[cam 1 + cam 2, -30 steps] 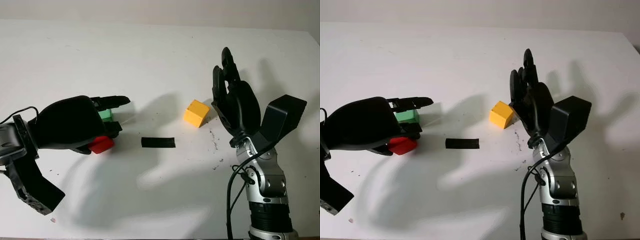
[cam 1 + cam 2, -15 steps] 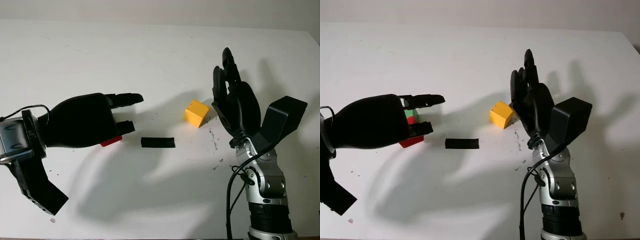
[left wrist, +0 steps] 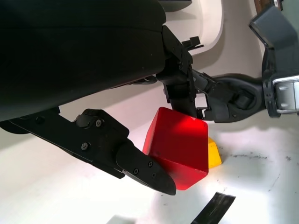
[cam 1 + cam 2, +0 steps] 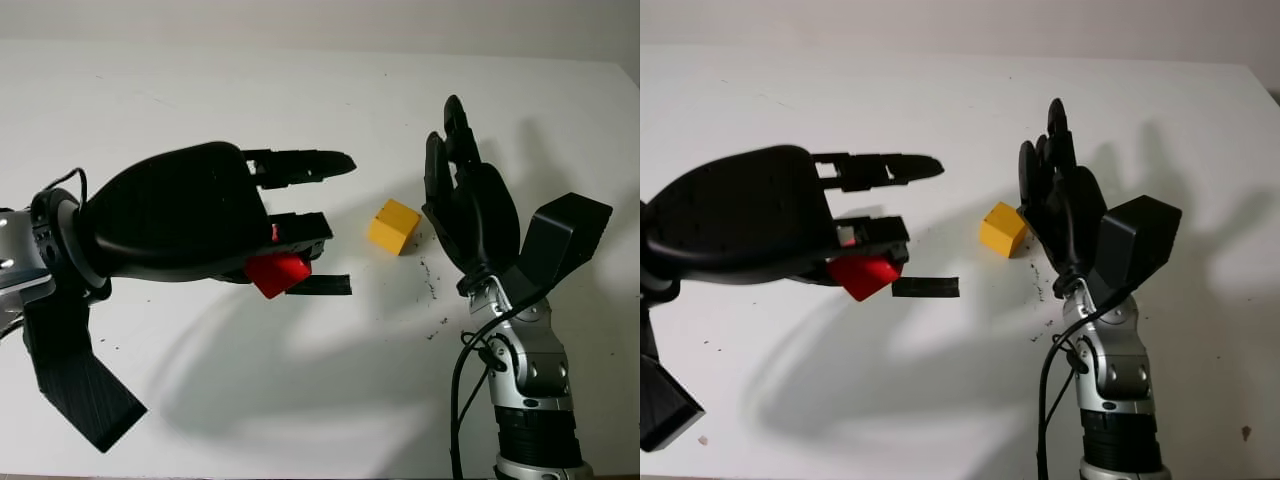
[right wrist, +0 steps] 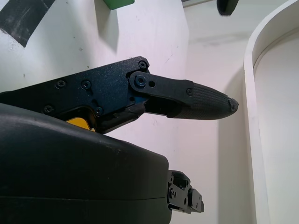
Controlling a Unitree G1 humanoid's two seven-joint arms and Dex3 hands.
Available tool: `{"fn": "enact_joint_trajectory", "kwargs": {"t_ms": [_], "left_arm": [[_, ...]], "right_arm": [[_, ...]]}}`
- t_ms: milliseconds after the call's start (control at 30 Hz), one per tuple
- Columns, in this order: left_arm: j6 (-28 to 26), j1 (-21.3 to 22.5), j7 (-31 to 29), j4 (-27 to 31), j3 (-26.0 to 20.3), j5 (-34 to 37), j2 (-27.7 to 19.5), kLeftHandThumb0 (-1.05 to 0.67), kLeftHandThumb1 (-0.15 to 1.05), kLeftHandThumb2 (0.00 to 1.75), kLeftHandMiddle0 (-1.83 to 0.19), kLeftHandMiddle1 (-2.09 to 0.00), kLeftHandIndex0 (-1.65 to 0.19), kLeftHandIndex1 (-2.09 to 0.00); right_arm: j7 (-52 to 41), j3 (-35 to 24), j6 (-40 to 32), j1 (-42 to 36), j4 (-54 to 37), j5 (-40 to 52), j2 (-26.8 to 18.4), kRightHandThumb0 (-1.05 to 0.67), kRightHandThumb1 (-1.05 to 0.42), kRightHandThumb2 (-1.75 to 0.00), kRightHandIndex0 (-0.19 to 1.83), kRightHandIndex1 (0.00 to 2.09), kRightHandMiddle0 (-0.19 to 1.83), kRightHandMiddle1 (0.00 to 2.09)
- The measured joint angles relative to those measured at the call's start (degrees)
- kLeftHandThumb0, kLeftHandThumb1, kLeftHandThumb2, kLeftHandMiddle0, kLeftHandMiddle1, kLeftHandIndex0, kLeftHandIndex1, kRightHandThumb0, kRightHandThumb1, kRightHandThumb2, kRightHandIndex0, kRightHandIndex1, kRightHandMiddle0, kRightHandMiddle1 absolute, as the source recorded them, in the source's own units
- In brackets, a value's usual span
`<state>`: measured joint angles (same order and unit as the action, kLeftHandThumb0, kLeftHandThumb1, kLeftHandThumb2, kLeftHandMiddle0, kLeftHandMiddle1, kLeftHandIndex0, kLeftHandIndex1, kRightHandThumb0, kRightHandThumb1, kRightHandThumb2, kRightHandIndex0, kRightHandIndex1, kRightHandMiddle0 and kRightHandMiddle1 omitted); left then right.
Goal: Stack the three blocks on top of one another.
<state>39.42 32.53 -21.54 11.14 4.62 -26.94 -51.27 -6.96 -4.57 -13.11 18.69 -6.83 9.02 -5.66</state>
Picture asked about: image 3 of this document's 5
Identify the white curved rim object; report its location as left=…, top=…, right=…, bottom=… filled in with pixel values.
left=161, top=0, right=225, bottom=57

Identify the black tape strip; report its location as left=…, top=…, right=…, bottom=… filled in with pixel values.
left=190, top=191, right=236, bottom=224

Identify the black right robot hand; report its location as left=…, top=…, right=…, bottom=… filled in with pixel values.
left=214, top=73, right=267, bottom=121

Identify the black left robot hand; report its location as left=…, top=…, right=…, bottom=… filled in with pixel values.
left=0, top=0, right=234, bottom=196

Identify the yellow wooden block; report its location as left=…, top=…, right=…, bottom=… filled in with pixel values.
left=207, top=137, right=222, bottom=169

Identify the red wooden block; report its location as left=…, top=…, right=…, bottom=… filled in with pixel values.
left=142, top=106, right=209, bottom=191

